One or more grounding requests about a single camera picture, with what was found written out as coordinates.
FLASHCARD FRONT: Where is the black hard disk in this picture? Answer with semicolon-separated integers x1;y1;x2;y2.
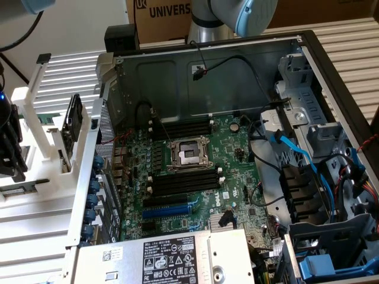
60;93;83;149

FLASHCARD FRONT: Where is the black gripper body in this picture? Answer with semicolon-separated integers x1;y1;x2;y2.
0;91;15;138

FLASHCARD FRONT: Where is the white plastic parts rack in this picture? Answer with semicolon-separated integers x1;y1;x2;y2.
0;53;100;209

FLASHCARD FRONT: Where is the silver power supply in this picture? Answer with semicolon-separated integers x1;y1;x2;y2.
69;229;255;284

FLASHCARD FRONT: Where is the metal rear port block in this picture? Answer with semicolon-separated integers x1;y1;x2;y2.
112;146;129;160
111;164;126;182

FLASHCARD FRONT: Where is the grey metal disk bay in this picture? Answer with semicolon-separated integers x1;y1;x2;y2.
284;212;377;284
275;53;350;160

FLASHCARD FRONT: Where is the metal CPU socket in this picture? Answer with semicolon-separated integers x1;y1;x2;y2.
165;135;214;175

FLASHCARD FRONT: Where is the blue flat disk wire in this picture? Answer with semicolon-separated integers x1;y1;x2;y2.
271;129;341;220

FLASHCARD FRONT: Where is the printed brown cardboard box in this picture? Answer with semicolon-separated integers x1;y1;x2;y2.
126;0;193;45

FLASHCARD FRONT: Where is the black box device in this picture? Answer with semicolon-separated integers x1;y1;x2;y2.
104;24;140;56

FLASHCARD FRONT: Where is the plain brown cardboard box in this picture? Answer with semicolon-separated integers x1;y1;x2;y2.
266;0;379;29

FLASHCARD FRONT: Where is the black white power supply label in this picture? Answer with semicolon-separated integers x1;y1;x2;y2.
143;235;198;283

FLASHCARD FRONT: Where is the red yellow wire bundle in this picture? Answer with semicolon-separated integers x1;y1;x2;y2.
354;180;379;205

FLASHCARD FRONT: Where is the grey open PC case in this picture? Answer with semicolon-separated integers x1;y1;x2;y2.
63;29;379;284

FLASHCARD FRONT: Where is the card with metal bracket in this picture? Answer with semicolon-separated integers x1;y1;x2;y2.
57;130;75;174

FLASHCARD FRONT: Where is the black wire with connector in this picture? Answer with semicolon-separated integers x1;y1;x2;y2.
189;40;276;104

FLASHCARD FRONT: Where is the black plastic disk bracket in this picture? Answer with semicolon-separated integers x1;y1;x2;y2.
278;164;329;224

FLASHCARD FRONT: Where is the blue expansion slot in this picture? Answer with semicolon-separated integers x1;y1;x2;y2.
142;203;192;220

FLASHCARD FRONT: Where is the green motherboard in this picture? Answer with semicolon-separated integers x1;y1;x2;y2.
114;114;285;246

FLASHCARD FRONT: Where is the black plug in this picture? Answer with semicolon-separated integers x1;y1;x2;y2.
220;208;235;228

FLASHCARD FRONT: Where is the green RAM stick white label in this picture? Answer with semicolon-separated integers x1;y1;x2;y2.
0;179;50;198

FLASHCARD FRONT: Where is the blue plastic disk caddy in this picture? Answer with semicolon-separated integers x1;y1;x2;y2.
297;254;379;280

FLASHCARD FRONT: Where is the black camera cable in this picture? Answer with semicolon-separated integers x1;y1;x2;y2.
0;10;46;89

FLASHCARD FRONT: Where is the thin metal locking lever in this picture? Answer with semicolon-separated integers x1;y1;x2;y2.
150;108;175;147

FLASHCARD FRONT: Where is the silver finned heatsink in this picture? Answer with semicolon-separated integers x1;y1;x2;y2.
208;211;237;230

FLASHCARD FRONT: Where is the long black expansion slot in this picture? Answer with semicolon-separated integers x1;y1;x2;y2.
143;193;190;208

